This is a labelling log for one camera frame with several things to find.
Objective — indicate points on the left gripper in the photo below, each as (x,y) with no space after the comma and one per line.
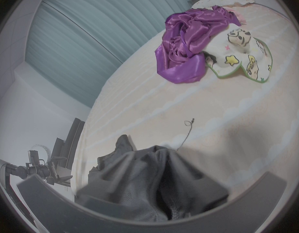
(53,169)

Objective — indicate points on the black T-shirt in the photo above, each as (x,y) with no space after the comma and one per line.
(144,178)

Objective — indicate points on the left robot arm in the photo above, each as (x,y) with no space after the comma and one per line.
(19,171)

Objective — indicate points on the blue-green curtain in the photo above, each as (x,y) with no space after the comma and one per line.
(66,64)
(120,16)

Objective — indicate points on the bed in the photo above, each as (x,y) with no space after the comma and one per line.
(212,130)

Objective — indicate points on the purple satin garment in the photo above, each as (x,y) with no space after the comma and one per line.
(188,40)

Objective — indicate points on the white printed garment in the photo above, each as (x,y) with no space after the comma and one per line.
(239,54)

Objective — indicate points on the pink garment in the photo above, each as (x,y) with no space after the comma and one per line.
(239,17)

